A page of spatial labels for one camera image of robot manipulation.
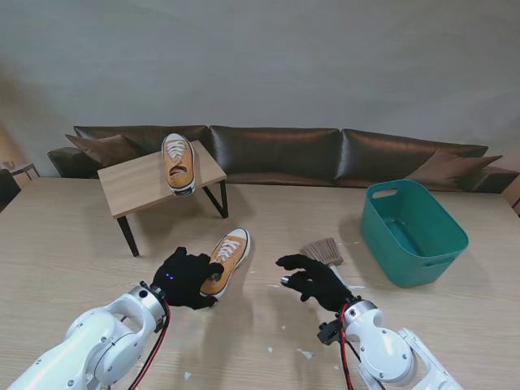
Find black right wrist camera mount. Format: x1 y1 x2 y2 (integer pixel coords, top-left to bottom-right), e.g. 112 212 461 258
318 319 342 346

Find brown sofa cushion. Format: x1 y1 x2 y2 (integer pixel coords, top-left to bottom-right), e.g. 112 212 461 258
64 133 139 167
405 149 504 192

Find brown leather sofa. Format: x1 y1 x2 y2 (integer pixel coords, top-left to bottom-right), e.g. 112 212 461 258
46 124 520 195

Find yellow canvas sneaker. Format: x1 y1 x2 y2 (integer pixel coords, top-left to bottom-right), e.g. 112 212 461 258
161 132 197 199
197 227 252 301

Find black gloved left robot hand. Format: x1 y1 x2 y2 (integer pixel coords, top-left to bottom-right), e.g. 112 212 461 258
152 245 225 312

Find small wooden bench black legs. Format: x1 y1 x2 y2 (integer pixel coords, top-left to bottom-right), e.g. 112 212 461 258
97 140 228 258

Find red black right arm cable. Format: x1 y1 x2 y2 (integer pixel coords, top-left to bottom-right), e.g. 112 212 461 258
339 304 361 390

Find red black left arm cable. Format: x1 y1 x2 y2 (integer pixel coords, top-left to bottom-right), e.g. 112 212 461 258
129 300 171 390

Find red black arm cable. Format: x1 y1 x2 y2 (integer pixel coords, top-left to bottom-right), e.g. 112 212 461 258
339 304 361 390
129 300 171 390

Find green plastic basin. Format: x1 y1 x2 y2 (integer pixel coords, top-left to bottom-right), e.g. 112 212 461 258
359 180 470 289

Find small wooden side table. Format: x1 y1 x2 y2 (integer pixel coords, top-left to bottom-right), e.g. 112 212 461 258
0 160 41 183

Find white handled brown bristle brush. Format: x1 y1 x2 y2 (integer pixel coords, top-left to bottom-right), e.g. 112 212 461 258
299 237 351 292

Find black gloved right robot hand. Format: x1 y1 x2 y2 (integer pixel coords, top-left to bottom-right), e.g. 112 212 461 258
275 253 353 313

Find dark chair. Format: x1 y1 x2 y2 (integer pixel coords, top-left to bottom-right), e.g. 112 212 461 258
0 168 22 215

